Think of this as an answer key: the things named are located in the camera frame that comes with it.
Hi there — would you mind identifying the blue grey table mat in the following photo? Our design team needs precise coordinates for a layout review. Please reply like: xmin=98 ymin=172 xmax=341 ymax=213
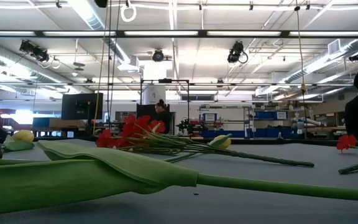
xmin=0 ymin=138 xmax=358 ymax=224

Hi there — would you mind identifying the yellow hanging cable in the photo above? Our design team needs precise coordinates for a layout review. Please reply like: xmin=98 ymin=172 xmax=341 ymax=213
xmin=92 ymin=0 xmax=109 ymax=134
xmin=295 ymin=0 xmax=308 ymax=139

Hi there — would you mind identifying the white cylindrical tank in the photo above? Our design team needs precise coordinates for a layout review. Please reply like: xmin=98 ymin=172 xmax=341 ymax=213
xmin=142 ymin=85 xmax=167 ymax=105

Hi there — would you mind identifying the yellow tulip with green stem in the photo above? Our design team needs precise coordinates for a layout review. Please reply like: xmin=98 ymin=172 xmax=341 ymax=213
xmin=163 ymin=133 xmax=233 ymax=163
xmin=2 ymin=129 xmax=36 ymax=153

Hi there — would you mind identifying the black hanging ceiling camera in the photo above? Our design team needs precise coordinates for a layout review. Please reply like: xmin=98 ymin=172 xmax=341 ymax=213
xmin=19 ymin=39 xmax=50 ymax=62
xmin=227 ymin=40 xmax=249 ymax=65
xmin=152 ymin=49 xmax=165 ymax=63

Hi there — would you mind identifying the red artificial flower stem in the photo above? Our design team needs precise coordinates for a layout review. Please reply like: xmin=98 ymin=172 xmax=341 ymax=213
xmin=336 ymin=130 xmax=358 ymax=175

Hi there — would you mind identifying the black table frame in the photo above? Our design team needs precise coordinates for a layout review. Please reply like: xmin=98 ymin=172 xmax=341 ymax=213
xmin=32 ymin=135 xmax=358 ymax=149

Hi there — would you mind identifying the row of blue bins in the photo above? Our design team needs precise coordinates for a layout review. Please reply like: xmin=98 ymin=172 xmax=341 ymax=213
xmin=201 ymin=128 xmax=295 ymax=139

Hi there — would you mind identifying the large green leafed flower stem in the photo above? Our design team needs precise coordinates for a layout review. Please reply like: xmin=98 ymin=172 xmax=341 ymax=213
xmin=0 ymin=139 xmax=358 ymax=218

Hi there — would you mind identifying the black tall stand frame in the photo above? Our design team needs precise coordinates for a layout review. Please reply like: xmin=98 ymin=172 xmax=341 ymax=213
xmin=139 ymin=78 xmax=190 ymax=138

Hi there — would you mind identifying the black screen by person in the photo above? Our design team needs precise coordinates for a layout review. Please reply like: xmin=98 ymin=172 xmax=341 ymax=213
xmin=135 ymin=104 xmax=158 ymax=131

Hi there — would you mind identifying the red artificial flower bunch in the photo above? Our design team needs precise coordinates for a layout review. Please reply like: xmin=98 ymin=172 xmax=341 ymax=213
xmin=94 ymin=114 xmax=316 ymax=168

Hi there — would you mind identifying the brown cardboard box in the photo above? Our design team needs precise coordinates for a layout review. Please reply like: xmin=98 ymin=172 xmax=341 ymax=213
xmin=48 ymin=118 xmax=87 ymax=129

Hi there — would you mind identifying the black overhead frame bar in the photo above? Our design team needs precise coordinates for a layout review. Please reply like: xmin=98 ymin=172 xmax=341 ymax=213
xmin=0 ymin=29 xmax=358 ymax=39

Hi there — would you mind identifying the white coiled cable ring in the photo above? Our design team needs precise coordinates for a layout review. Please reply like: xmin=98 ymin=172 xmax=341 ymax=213
xmin=120 ymin=0 xmax=137 ymax=23

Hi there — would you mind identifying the black background monitor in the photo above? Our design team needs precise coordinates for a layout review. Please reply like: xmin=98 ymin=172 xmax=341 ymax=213
xmin=61 ymin=92 xmax=104 ymax=121

